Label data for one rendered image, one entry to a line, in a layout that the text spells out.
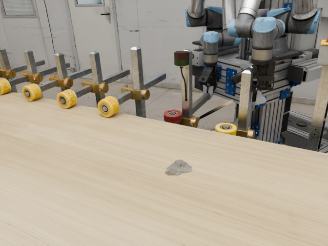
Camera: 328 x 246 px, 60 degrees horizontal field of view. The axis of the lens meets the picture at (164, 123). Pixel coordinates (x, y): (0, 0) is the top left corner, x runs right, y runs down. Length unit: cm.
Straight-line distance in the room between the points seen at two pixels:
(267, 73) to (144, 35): 336
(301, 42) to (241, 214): 161
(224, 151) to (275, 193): 24
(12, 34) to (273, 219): 603
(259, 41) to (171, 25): 312
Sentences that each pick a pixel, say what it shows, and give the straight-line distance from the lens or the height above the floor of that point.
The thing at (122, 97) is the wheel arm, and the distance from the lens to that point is 131.
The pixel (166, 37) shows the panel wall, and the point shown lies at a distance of 426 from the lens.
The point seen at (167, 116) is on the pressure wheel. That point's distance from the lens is 121.
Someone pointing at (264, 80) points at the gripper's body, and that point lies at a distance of 119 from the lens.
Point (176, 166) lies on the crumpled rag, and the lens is 87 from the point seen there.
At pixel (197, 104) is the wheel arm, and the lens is 146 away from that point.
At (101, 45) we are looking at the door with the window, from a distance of 492.
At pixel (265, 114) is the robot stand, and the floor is 55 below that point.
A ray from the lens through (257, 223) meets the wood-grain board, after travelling 73.
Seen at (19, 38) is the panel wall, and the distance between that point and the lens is 627.
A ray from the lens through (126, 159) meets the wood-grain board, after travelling 94.
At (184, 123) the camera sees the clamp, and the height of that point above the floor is 85.
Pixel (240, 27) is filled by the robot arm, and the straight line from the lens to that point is 129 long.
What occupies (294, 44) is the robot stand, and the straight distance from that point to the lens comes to 219.
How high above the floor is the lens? 140
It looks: 25 degrees down
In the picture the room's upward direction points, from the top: 3 degrees counter-clockwise
